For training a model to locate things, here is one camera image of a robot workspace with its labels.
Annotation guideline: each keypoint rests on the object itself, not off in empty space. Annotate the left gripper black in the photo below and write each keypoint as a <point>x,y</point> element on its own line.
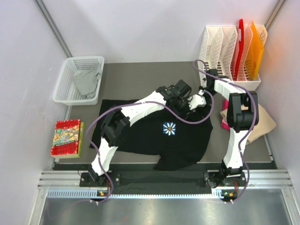
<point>185,111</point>

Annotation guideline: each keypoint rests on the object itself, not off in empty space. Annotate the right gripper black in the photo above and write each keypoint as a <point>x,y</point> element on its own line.
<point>202,87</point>

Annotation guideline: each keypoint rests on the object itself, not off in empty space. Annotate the black daisy print t shirt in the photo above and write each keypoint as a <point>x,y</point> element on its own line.
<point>177,143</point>

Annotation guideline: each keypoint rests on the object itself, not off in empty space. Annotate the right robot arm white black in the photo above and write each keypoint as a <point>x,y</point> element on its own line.
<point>242,116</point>

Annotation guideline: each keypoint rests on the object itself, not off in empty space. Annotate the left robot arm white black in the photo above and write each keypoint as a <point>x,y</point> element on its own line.
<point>118,120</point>

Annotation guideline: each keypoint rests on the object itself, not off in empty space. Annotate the pink t shirt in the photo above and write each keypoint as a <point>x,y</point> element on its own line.
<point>224,124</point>

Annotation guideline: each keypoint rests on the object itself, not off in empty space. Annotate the white file organizer rack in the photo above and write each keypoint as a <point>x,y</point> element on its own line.
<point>218,52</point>

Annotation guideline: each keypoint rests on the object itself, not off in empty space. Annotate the orange plastic folder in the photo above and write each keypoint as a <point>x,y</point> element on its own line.
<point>255,54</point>

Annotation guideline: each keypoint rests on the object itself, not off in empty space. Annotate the red plastic folder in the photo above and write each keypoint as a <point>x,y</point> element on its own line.
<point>238,50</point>

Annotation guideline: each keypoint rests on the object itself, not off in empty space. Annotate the beige t shirt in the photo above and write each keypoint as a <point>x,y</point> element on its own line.
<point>264,126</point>

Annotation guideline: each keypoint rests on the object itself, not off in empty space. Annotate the grey cloth in basket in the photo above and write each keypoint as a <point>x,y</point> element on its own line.
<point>86,81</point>

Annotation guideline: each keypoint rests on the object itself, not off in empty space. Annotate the white plastic mesh basket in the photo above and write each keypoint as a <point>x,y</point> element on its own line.
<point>65,91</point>

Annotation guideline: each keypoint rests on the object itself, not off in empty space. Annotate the red illustrated book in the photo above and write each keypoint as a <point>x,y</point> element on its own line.
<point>67,139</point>

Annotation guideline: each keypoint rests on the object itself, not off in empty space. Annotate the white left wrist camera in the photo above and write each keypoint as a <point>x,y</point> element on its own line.
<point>197,100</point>

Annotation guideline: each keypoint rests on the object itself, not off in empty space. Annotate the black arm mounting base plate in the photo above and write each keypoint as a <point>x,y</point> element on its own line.
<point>186,178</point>

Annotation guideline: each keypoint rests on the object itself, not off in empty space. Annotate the white slotted cable duct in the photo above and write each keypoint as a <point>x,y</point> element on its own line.
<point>97,194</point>

